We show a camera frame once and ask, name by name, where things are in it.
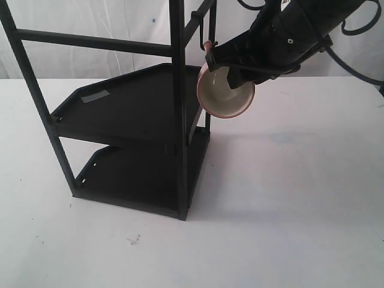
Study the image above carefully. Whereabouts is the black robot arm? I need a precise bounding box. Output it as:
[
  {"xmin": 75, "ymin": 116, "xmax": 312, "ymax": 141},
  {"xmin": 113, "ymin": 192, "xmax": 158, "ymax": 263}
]
[{"xmin": 206, "ymin": 0, "xmax": 383, "ymax": 89}]

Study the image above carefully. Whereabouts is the pink ceramic mug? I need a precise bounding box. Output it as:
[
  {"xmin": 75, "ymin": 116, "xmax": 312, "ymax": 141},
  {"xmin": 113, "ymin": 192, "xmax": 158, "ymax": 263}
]
[{"xmin": 196, "ymin": 40, "xmax": 257, "ymax": 118}]

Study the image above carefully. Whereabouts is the black metal hook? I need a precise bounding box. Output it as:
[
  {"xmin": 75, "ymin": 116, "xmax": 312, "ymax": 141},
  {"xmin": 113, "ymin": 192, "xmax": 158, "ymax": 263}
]
[{"xmin": 191, "ymin": 11, "xmax": 218, "ymax": 50}]

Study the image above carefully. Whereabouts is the grey tape strip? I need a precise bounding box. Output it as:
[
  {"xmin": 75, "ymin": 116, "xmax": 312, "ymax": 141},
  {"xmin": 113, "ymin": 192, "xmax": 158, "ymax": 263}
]
[{"xmin": 81, "ymin": 90, "xmax": 110, "ymax": 103}]

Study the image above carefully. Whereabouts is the black cable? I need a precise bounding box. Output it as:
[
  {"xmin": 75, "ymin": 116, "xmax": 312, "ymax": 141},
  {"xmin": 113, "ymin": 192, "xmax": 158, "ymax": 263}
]
[{"xmin": 236, "ymin": 0, "xmax": 384, "ymax": 86}]

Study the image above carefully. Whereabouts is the black metal shelf rack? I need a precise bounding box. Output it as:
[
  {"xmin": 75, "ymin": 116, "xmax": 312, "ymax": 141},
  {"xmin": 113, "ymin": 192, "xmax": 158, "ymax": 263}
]
[{"xmin": 1, "ymin": 1, "xmax": 217, "ymax": 220}]

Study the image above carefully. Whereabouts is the white backdrop cloth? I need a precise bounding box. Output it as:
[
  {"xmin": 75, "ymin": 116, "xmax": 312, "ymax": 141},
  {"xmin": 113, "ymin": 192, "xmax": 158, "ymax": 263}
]
[{"xmin": 0, "ymin": 0, "xmax": 384, "ymax": 80}]

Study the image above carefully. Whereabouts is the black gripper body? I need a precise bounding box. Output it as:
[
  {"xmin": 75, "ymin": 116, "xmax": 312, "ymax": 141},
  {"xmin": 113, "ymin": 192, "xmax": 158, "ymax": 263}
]
[{"xmin": 240, "ymin": 5, "xmax": 333, "ymax": 84}]

